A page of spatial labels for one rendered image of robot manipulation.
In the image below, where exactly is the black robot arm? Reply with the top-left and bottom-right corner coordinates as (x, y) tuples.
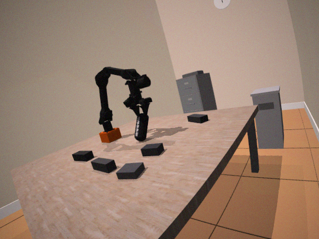
(95, 67), (151, 132)

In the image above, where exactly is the dark grey controller unit with label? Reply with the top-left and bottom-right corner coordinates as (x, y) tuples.
(134, 113), (149, 142)

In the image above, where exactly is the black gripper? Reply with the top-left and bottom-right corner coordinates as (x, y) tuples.
(128, 90), (152, 117)

